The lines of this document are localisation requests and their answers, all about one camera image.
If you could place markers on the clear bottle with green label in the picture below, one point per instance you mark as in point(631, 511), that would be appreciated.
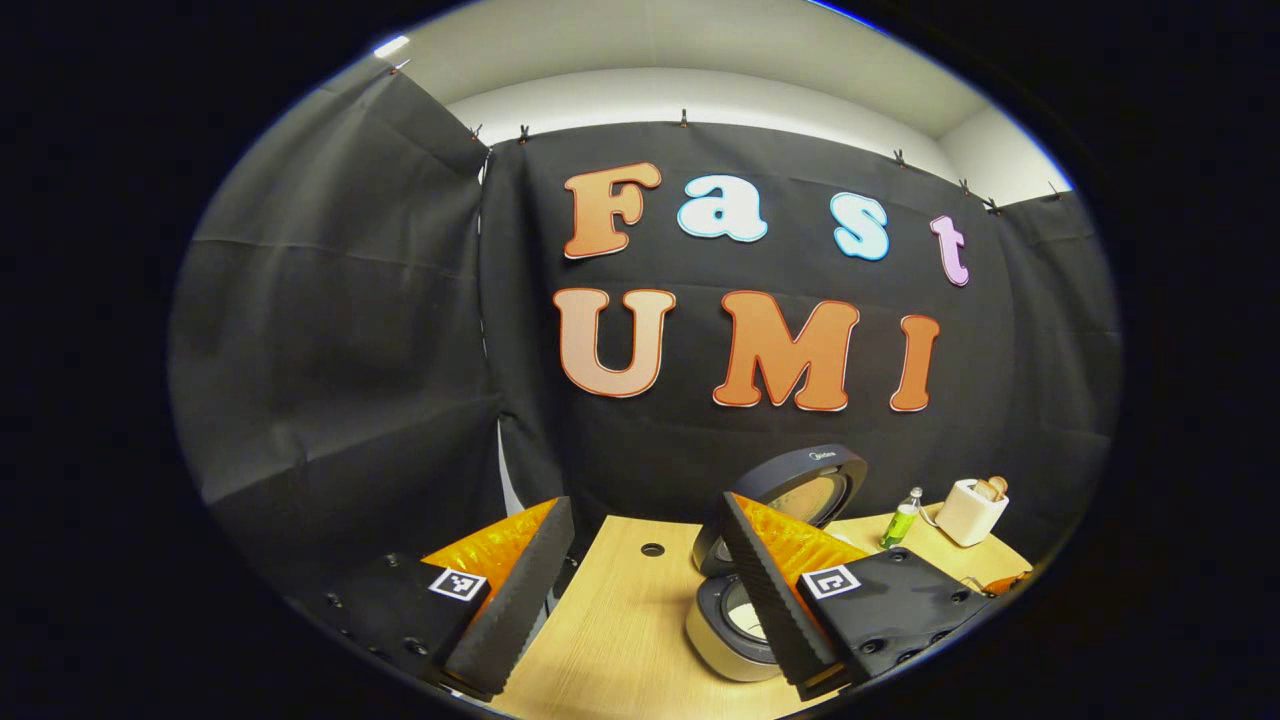
point(900, 525)

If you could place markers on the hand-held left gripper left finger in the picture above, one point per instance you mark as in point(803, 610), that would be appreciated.
point(510, 600)

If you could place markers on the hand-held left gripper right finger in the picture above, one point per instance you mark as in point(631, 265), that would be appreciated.
point(775, 600)

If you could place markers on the black backdrop cloth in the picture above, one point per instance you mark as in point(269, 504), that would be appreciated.
point(400, 330)

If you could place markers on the toast slice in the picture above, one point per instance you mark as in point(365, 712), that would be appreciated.
point(999, 485)
point(985, 491)

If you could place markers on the dark grey rice cooker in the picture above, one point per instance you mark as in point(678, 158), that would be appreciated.
point(800, 468)

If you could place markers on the white toaster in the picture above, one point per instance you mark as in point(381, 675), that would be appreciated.
point(965, 515)

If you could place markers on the ceiling light panel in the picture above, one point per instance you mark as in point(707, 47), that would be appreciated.
point(391, 46)

